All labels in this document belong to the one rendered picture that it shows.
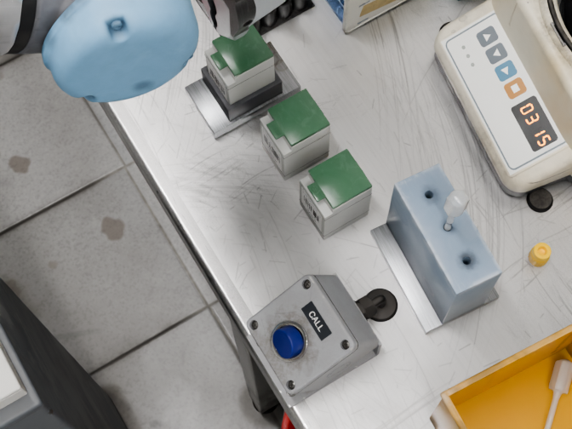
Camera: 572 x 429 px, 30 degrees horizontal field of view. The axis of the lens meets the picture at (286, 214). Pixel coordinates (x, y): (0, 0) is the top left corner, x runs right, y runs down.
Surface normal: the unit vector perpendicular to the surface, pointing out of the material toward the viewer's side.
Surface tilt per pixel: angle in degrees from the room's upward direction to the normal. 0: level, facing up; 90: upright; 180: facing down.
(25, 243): 0
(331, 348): 30
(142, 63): 90
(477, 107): 25
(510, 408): 0
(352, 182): 0
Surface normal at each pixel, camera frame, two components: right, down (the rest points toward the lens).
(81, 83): 0.34, 0.88
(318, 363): -0.44, -0.06
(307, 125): -0.02, -0.35
